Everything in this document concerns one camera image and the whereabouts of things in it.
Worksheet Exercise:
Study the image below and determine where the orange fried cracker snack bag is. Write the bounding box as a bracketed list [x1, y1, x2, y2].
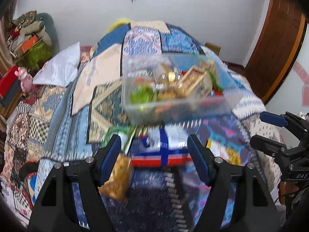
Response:
[98, 154, 134, 200]

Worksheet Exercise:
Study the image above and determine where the green edged pastry bag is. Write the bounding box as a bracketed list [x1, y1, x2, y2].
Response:
[199, 60, 223, 95]

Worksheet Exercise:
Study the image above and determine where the sandwich biscuit pack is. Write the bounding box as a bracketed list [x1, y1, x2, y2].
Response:
[175, 66, 213, 98]

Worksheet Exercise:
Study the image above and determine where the green small snack packet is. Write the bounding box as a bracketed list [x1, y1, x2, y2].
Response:
[102, 126, 136, 155]

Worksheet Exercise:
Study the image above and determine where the blue white red snack bag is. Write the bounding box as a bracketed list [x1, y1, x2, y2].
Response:
[129, 125, 192, 168]

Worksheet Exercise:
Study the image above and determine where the clear plastic storage bin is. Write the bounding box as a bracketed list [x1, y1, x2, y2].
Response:
[121, 53, 239, 125]

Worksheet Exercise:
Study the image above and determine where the green kiwi snack pack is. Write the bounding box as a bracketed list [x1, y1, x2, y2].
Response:
[129, 83, 155, 104]

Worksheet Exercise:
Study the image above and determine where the red instant noodle snack bag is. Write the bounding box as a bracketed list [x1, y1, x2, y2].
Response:
[207, 90, 225, 103]

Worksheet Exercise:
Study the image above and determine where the cardboard box on floor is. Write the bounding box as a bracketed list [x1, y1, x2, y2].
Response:
[205, 42, 221, 55]

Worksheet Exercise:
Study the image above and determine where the wooden door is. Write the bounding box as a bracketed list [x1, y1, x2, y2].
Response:
[244, 0, 306, 104]

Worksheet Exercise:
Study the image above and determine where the grey box under red box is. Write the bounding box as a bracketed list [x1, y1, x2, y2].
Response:
[0, 80, 21, 107]

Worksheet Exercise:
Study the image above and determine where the pink rabbit toy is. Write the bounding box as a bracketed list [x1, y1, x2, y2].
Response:
[15, 67, 33, 93]

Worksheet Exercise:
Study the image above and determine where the white pillow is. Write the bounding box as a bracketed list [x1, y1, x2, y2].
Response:
[32, 43, 81, 87]

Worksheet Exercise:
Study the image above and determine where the green box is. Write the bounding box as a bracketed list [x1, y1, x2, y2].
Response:
[15, 40, 52, 73]

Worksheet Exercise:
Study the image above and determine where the orange box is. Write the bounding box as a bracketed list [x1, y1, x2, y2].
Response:
[15, 35, 38, 55]

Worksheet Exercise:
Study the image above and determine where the pile of clothes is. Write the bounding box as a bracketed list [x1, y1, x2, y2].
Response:
[7, 10, 44, 58]

